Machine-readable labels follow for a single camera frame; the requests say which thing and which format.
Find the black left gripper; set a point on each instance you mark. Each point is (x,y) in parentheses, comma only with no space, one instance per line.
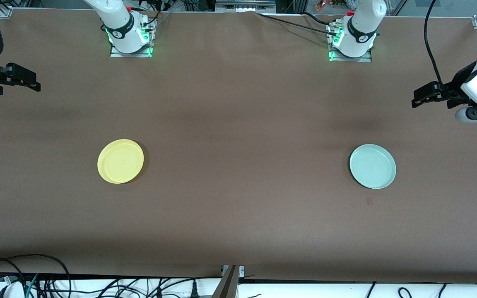
(455,85)

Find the pale green round plate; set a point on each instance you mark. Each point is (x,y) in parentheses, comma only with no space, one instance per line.
(372,166)

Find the yellow round plate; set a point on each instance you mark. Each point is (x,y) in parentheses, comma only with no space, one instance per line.
(120,161)

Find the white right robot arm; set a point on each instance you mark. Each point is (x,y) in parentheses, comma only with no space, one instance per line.
(122,25)

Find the small colourful background items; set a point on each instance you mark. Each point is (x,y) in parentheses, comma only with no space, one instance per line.
(321,5)

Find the brown table cover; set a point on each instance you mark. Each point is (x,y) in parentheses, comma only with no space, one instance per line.
(238,124)

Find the aluminium frame rail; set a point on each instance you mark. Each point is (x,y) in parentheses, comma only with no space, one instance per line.
(244,6)

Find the aluminium frame post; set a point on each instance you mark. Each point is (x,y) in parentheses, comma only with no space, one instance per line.
(230,285)

